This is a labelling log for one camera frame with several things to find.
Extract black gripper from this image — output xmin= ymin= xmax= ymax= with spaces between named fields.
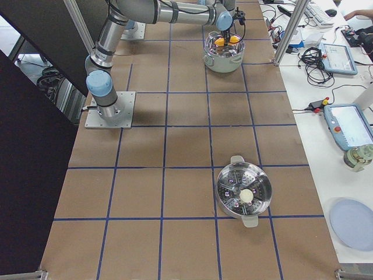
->
xmin=220 ymin=8 xmax=245 ymax=46

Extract yellow corn cob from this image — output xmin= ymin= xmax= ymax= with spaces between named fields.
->
xmin=214 ymin=35 xmax=241 ymax=47

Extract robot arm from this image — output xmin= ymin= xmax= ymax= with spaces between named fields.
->
xmin=85 ymin=0 xmax=245 ymax=121

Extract pale green cooking pot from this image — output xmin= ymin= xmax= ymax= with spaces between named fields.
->
xmin=203 ymin=31 xmax=245 ymax=73

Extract steel steamer pot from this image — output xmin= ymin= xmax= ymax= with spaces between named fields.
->
xmin=215 ymin=155 xmax=272 ymax=228

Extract person hand at desk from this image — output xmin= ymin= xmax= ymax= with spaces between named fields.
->
xmin=344 ymin=9 xmax=373 ymax=20

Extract white keyboard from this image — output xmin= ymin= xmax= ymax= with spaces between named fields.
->
xmin=304 ymin=2 xmax=334 ymax=29

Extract black computer mouse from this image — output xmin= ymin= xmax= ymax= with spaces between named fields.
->
xmin=325 ymin=9 xmax=337 ymax=17

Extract far teach pendant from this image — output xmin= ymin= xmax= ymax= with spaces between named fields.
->
xmin=318 ymin=43 xmax=358 ymax=75

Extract teach pendant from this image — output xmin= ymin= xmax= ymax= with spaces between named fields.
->
xmin=318 ymin=43 xmax=358 ymax=75
xmin=323 ymin=103 xmax=372 ymax=151

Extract black power adapter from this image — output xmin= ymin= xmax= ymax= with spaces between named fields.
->
xmin=308 ymin=100 xmax=324 ymax=110

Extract near teach pendant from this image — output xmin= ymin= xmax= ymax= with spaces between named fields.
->
xmin=323 ymin=103 xmax=372 ymax=151

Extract white bun in steamer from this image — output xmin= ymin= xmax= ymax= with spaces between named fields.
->
xmin=240 ymin=189 xmax=254 ymax=204

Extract glass jar with lid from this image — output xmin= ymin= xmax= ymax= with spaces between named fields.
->
xmin=343 ymin=143 xmax=372 ymax=172

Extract blue plate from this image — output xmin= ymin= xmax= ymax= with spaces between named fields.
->
xmin=329 ymin=199 xmax=372 ymax=251

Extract black braided cable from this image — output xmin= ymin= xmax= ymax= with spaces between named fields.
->
xmin=237 ymin=11 xmax=247 ymax=43

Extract aluminium frame post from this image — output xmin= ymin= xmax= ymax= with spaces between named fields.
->
xmin=273 ymin=0 xmax=309 ymax=66

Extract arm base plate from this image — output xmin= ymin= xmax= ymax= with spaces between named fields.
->
xmin=121 ymin=20 xmax=146 ymax=41
xmin=85 ymin=91 xmax=136 ymax=129

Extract tangled black cables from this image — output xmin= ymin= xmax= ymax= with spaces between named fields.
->
xmin=297 ymin=47 xmax=335 ymax=88

